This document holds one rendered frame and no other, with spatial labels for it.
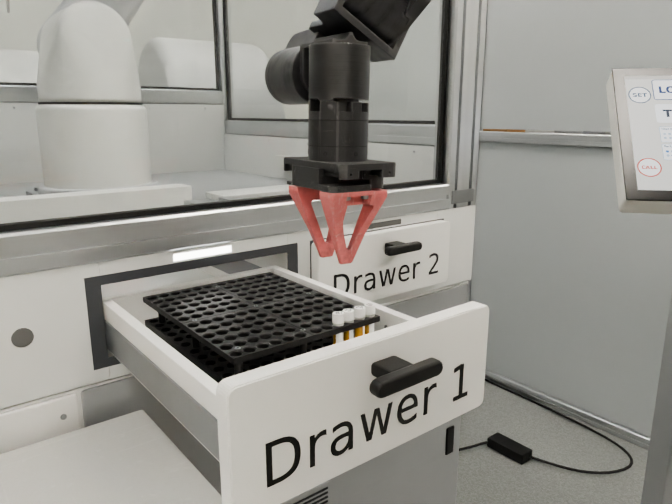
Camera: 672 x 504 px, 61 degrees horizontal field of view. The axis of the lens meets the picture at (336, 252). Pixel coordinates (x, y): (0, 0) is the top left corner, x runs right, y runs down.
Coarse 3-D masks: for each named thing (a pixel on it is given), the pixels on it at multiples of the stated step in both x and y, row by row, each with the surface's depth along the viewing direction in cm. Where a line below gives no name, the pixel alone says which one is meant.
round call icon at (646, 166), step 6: (636, 162) 104; (642, 162) 104; (648, 162) 104; (654, 162) 104; (660, 162) 104; (642, 168) 104; (648, 168) 103; (654, 168) 103; (660, 168) 103; (642, 174) 103; (648, 174) 103; (654, 174) 103; (660, 174) 103
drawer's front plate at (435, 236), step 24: (384, 240) 90; (408, 240) 94; (432, 240) 98; (312, 264) 84; (336, 264) 85; (360, 264) 88; (384, 264) 91; (408, 264) 95; (432, 264) 99; (360, 288) 89; (384, 288) 92; (408, 288) 96
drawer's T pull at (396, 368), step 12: (384, 360) 47; (396, 360) 47; (432, 360) 47; (372, 372) 47; (384, 372) 46; (396, 372) 45; (408, 372) 45; (420, 372) 46; (432, 372) 47; (372, 384) 44; (384, 384) 43; (396, 384) 44; (408, 384) 45; (384, 396) 44
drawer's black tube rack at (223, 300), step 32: (192, 288) 71; (224, 288) 71; (256, 288) 70; (288, 288) 71; (160, 320) 67; (192, 320) 59; (224, 320) 60; (256, 320) 60; (288, 320) 60; (320, 320) 60; (192, 352) 60; (288, 352) 59
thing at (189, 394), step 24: (168, 288) 73; (312, 288) 75; (336, 288) 72; (120, 312) 64; (144, 312) 71; (384, 312) 64; (120, 336) 63; (144, 336) 57; (120, 360) 64; (144, 360) 57; (168, 360) 52; (144, 384) 58; (168, 384) 53; (192, 384) 49; (216, 384) 47; (168, 408) 54; (192, 408) 49; (216, 408) 45; (192, 432) 50; (216, 432) 45; (216, 456) 46
